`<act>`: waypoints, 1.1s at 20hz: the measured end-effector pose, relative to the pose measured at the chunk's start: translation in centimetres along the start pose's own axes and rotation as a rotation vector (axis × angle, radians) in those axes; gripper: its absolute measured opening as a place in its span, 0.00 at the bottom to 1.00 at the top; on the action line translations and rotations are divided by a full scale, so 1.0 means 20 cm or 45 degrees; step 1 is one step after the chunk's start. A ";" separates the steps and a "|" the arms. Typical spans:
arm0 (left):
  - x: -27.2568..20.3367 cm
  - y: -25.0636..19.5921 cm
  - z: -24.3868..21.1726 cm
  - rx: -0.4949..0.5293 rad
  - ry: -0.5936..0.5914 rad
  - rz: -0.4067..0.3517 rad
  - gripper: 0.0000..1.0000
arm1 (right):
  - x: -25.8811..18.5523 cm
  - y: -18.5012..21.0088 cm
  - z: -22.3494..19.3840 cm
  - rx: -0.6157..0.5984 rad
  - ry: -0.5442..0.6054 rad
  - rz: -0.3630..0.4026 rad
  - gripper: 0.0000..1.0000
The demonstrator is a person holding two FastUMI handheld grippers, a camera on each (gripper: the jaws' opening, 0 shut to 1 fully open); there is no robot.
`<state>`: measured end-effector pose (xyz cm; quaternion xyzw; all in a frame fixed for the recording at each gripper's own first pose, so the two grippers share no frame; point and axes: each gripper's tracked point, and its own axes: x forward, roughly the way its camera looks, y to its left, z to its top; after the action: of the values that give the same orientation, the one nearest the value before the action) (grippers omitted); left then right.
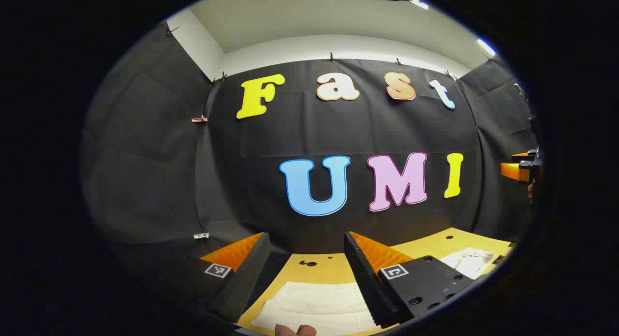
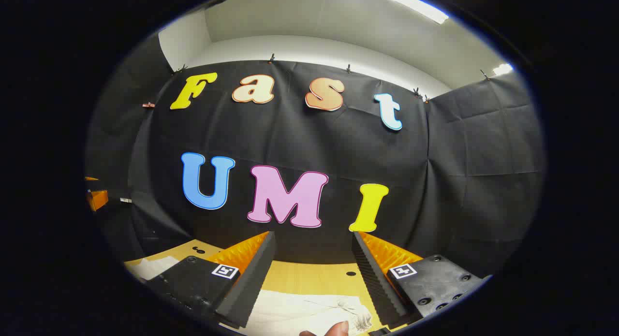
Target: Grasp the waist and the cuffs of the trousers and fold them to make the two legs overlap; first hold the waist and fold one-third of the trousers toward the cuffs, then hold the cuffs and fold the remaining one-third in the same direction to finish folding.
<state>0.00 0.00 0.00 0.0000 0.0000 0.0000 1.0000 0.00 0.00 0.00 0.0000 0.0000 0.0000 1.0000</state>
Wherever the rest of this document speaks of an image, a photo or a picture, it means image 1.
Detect white jeans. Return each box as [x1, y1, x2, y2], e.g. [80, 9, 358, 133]
[251, 247, 500, 336]

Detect black backdrop cloth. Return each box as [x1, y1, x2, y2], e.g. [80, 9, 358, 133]
[80, 21, 541, 259]

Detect row of small dark clips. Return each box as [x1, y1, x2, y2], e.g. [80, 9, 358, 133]
[166, 27, 461, 86]

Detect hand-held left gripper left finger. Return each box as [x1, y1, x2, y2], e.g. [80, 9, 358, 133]
[180, 232, 272, 324]

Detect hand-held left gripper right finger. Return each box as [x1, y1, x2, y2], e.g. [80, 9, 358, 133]
[344, 231, 478, 329]

